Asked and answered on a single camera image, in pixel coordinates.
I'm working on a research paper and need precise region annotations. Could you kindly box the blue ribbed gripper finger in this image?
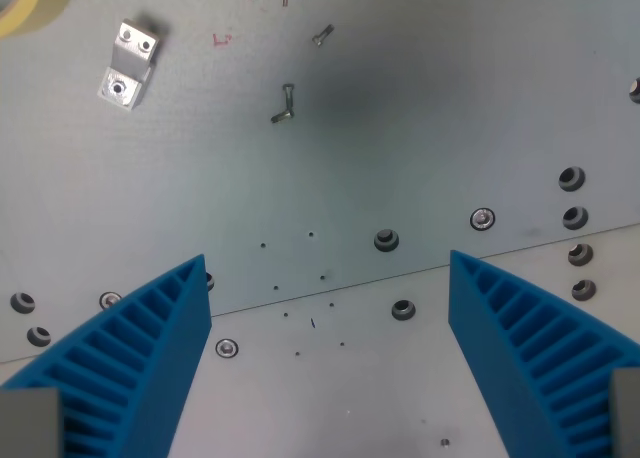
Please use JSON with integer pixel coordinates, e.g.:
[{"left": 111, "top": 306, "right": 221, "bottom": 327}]
[
  {"left": 448, "top": 249, "right": 640, "bottom": 458},
  {"left": 0, "top": 253, "right": 213, "bottom": 458}
]

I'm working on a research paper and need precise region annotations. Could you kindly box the yellow masking tape roll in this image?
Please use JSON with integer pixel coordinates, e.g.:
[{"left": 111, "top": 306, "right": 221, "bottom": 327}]
[{"left": 0, "top": 0, "right": 79, "bottom": 38}]

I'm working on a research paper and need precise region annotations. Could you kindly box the aluminium angle bracket block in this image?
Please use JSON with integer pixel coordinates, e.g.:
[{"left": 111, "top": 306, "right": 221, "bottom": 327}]
[{"left": 96, "top": 18, "right": 162, "bottom": 114}]

